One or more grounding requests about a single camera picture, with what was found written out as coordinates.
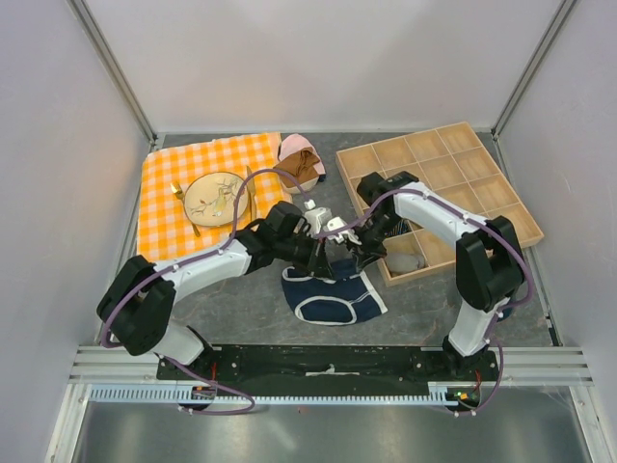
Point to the cream underwear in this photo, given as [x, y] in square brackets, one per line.
[294, 187]

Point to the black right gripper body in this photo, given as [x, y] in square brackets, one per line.
[372, 233]

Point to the aluminium frame post left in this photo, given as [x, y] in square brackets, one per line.
[103, 50]

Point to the navy striped rolled underwear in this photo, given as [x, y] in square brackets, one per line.
[402, 227]

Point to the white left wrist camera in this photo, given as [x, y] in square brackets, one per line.
[317, 217]

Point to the pink underwear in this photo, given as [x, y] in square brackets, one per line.
[297, 142]

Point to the wooden compartment tray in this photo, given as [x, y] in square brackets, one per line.
[451, 161]

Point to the grey rolled underwear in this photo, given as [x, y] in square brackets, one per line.
[403, 263]

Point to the white cable duct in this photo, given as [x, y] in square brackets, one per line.
[189, 395]

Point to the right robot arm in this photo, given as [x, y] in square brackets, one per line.
[489, 264]

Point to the gold knife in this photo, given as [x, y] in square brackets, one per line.
[251, 192]

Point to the brown underwear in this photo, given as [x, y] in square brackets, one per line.
[299, 165]

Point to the gold fork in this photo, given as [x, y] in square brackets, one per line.
[180, 195]

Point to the yellow checkered cloth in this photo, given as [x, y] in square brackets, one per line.
[163, 230]

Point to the aluminium frame post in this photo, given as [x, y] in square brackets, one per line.
[539, 55]
[103, 50]

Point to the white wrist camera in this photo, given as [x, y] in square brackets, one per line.
[317, 217]
[338, 231]

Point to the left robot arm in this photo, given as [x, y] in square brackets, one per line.
[136, 309]

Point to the navy blue white-trimmed underwear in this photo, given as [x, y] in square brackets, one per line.
[347, 299]

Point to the aluminium frame post right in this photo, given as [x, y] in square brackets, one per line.
[539, 55]

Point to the aluminium front rail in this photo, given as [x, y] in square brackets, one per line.
[524, 366]

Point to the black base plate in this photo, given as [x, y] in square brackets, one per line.
[337, 370]

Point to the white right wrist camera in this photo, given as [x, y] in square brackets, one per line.
[338, 231]

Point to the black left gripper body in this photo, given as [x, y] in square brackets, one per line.
[303, 248]

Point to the bird-painted ceramic plate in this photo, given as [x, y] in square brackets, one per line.
[211, 199]

